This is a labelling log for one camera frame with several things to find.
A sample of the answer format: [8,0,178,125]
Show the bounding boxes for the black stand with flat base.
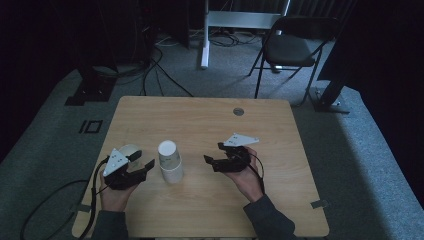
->
[64,64,118,107]

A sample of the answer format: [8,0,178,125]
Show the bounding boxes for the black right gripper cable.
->
[248,154,267,196]

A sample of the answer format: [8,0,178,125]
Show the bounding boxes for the black folding chair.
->
[248,15,341,107]

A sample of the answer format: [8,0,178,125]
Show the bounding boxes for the black slanted metal stand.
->
[309,0,354,114]

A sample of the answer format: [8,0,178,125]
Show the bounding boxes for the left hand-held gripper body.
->
[103,148,146,191]

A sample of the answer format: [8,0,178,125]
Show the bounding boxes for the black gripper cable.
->
[78,156,111,240]
[248,154,267,196]

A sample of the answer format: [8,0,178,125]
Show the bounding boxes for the white metal desk frame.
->
[199,0,291,70]

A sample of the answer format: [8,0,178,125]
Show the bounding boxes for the tangled cables under desk frame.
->
[209,29,261,48]

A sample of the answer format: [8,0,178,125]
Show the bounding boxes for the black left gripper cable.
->
[78,156,111,240]

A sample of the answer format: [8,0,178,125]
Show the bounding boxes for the single white paper cup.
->
[119,143,140,163]

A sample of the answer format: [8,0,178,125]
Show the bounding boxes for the black looped cable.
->
[19,179,90,240]

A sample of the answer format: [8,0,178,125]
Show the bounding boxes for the stack of floral paper cups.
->
[157,139,185,185]

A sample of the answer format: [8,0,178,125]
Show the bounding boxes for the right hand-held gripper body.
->
[213,133,260,173]

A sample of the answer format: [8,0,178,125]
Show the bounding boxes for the person's left hand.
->
[99,176,138,212]

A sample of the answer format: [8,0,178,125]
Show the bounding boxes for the person's right hand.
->
[226,146,266,203]

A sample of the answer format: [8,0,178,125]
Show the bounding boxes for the black floor cables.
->
[141,46,194,98]

